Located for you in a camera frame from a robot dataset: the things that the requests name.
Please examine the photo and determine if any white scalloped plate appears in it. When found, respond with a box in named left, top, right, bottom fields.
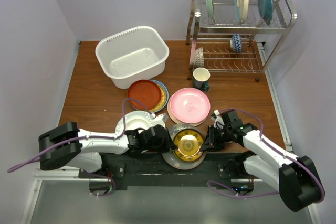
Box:
left=115, top=111, right=152, bottom=135

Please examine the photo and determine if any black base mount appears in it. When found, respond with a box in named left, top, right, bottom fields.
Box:
left=95, top=153, right=255, bottom=195

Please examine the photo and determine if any steel dish rack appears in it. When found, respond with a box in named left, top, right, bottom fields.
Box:
left=185, top=0, right=298, bottom=81

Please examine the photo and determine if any blue rimmed yellow plate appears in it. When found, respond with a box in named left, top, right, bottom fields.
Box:
left=131, top=79, right=169, bottom=114

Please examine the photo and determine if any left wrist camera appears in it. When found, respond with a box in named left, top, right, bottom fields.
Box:
left=150, top=113, right=169, bottom=128

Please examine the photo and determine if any dark green mug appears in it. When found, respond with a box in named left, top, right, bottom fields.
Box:
left=193, top=67, right=211, bottom=92

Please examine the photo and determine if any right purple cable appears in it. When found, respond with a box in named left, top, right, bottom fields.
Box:
left=206, top=108, right=326, bottom=204

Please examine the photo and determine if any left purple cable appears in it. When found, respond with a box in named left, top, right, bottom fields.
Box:
left=7, top=97, right=155, bottom=197

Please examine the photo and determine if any pink plate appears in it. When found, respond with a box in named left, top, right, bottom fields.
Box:
left=170, top=88, right=211, bottom=124

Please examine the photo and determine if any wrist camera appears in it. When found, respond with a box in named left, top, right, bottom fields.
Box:
left=150, top=113, right=169, bottom=128
left=211, top=110, right=225, bottom=130

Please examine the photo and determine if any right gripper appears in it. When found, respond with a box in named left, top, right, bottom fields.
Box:
left=199, top=125, right=231, bottom=153

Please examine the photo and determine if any red fluted plate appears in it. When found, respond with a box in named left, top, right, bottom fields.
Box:
left=127, top=80, right=162, bottom=110

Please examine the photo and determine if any purple cable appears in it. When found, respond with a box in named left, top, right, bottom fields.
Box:
left=206, top=108, right=326, bottom=204
left=7, top=97, right=155, bottom=197

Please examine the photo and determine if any white plastic bin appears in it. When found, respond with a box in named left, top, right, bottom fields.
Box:
left=95, top=26, right=170, bottom=89

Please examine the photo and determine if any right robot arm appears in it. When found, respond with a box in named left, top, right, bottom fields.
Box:
left=201, top=109, right=326, bottom=212

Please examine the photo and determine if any blue zigzag cup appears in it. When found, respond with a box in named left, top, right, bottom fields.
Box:
left=230, top=34, right=242, bottom=53

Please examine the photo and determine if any yellow patterned plate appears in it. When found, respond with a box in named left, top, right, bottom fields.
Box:
left=173, top=129, right=204, bottom=162

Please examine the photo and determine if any grey reindeer plate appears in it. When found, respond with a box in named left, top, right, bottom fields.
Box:
left=162, top=124, right=206, bottom=170

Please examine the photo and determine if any patterned bowl in rack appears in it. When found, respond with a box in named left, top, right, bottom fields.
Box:
left=194, top=47, right=204, bottom=68

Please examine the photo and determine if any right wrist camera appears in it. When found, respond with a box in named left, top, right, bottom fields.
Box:
left=211, top=110, right=225, bottom=130

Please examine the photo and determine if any beige plate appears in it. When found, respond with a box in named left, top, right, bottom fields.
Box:
left=167, top=98, right=206, bottom=126

